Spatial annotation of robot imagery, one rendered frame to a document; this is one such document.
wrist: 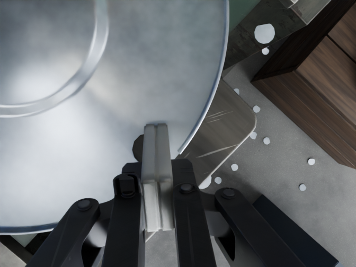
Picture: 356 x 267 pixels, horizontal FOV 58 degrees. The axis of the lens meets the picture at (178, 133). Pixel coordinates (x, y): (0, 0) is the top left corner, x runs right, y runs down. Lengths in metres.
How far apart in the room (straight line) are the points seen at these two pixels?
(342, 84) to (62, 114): 0.62
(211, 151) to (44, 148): 0.11
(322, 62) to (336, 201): 0.59
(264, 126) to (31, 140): 0.89
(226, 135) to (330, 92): 0.53
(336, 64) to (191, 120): 0.56
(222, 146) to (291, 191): 0.90
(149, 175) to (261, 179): 0.94
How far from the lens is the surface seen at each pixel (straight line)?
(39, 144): 0.24
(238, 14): 0.38
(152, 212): 0.16
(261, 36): 0.38
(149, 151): 0.17
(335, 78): 0.75
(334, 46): 0.75
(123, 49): 0.22
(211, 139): 0.23
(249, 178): 1.07
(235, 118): 0.23
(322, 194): 1.17
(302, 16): 0.43
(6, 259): 0.44
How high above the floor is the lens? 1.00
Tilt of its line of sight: 84 degrees down
